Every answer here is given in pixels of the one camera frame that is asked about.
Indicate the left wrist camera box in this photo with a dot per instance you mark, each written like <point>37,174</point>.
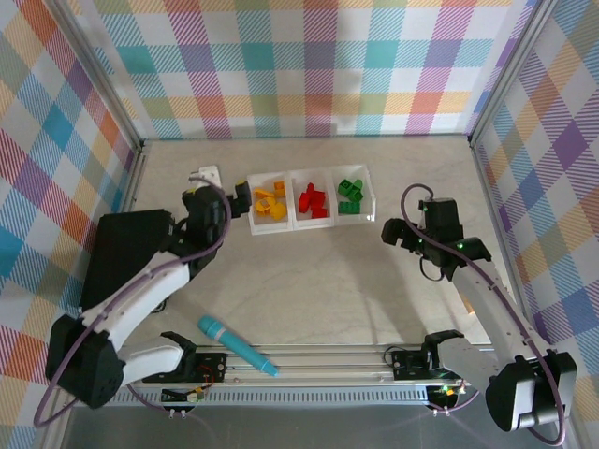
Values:
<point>206,175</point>

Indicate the left small circuit board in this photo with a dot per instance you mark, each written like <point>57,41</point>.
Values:
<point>185,396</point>

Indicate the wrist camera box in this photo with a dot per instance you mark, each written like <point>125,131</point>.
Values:
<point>442,215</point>
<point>206,175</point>

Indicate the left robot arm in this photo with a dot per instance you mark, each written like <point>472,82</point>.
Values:
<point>140,299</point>

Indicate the aluminium side rail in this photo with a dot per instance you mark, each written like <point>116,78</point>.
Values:
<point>489,196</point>
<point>135,178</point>

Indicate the black box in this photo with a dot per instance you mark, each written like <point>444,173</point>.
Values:
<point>126,252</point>

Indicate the small wooden block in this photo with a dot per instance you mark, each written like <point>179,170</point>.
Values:
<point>469,306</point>

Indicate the aluminium frame post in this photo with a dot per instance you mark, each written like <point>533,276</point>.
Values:
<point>510,70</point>
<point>100,75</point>

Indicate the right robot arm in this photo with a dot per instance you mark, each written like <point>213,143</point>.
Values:
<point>486,304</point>

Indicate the aluminium front rail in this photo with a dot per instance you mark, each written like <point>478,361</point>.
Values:
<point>327,369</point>

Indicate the teal marker pen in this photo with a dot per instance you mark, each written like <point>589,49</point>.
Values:
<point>224,339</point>

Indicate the yellow round lego piece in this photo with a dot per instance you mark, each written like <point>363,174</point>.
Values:
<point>265,206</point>

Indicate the small circuit board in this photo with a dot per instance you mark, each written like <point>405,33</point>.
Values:
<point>447,393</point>
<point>185,396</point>

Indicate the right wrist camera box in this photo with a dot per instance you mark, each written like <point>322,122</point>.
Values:
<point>442,215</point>

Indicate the left aluminium side rail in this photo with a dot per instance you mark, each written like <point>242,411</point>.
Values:
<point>135,178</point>

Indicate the perforated metal strip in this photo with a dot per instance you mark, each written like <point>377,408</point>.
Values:
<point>304,398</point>

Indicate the long green lego brick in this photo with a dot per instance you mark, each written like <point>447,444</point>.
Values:
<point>350,207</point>

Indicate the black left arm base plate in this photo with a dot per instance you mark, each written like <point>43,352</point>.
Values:
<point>213,367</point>

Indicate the small green lego brick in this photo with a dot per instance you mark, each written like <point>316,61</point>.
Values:
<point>356,194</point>
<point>345,187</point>
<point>358,183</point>

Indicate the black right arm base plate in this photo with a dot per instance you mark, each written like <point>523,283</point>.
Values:
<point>404,369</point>

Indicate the clear three-compartment container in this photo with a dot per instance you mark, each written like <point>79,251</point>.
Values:
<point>290,220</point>

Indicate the left aluminium frame post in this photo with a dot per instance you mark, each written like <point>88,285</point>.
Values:
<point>100,75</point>

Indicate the red lego brick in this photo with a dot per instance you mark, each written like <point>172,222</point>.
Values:
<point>304,202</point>
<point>320,212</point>
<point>324,199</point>
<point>316,198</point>
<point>309,189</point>

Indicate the right aluminium frame post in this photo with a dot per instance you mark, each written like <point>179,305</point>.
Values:
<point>510,70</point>

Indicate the right aluminium side rail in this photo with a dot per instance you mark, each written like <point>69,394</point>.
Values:
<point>489,196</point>

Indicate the right small circuit board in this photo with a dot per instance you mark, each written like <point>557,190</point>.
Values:
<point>447,393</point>

